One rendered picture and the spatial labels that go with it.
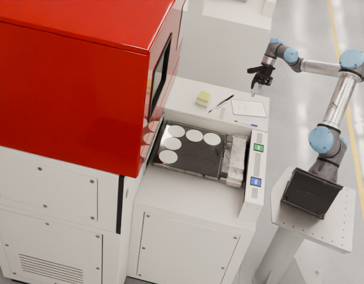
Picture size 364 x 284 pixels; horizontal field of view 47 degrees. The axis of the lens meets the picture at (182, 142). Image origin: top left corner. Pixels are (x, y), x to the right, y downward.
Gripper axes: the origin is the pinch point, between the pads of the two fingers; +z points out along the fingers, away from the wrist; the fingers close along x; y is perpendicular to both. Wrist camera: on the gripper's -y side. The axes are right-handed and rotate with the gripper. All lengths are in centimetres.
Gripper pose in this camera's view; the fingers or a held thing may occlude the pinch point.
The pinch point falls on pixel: (252, 94)
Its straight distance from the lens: 255.0
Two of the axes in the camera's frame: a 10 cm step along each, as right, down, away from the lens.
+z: -3.1, 8.9, 3.3
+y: 6.3, 4.6, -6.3
